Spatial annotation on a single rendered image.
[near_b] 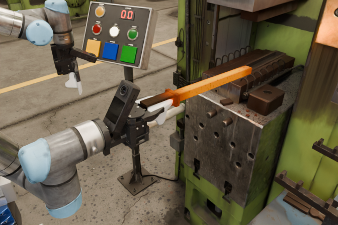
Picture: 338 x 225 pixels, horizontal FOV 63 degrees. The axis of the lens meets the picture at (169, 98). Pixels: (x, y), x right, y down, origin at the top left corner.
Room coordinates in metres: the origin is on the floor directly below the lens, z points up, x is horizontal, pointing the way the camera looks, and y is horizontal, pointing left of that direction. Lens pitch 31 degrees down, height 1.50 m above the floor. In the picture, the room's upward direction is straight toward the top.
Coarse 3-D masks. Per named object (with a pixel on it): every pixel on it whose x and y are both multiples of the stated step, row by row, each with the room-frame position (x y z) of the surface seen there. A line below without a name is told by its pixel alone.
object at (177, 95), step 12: (228, 72) 0.79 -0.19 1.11; (240, 72) 0.80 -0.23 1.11; (192, 84) 0.69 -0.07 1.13; (204, 84) 0.69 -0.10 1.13; (216, 84) 0.72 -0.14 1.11; (156, 96) 0.60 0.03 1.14; (168, 96) 0.60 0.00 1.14; (180, 96) 0.62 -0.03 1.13; (192, 96) 0.65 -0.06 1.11; (144, 108) 0.56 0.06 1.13
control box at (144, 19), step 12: (108, 12) 1.34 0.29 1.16; (120, 12) 1.32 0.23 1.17; (144, 12) 1.28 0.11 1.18; (156, 12) 1.32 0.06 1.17; (108, 24) 1.31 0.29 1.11; (120, 24) 1.29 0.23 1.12; (132, 24) 1.27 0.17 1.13; (144, 24) 1.25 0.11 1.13; (84, 36) 1.33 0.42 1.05; (96, 36) 1.30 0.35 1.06; (108, 36) 1.28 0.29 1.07; (120, 36) 1.26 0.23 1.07; (144, 36) 1.22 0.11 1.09; (84, 48) 1.30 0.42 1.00; (120, 48) 1.23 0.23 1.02; (144, 48) 1.19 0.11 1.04; (108, 60) 1.22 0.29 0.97; (144, 60) 1.19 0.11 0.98
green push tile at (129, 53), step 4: (124, 48) 1.21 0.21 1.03; (128, 48) 1.21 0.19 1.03; (132, 48) 1.20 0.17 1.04; (136, 48) 1.19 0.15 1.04; (124, 52) 1.20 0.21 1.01; (128, 52) 1.20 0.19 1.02; (132, 52) 1.19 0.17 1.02; (136, 52) 1.19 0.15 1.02; (124, 56) 1.19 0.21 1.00; (128, 56) 1.19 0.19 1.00; (132, 56) 1.18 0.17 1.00; (120, 60) 1.19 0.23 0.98; (124, 60) 1.18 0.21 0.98; (128, 60) 1.18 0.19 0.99; (132, 60) 1.17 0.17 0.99
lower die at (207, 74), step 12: (240, 60) 1.17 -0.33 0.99; (252, 60) 1.17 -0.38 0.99; (276, 60) 1.16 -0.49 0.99; (288, 60) 1.16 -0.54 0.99; (204, 72) 1.06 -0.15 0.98; (216, 72) 1.04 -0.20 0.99; (252, 72) 1.04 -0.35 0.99; (264, 72) 1.04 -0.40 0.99; (276, 72) 1.09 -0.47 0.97; (228, 84) 0.96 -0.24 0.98; (240, 84) 0.93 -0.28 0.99; (252, 84) 0.97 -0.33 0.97; (228, 96) 0.95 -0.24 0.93; (240, 96) 0.92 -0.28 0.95
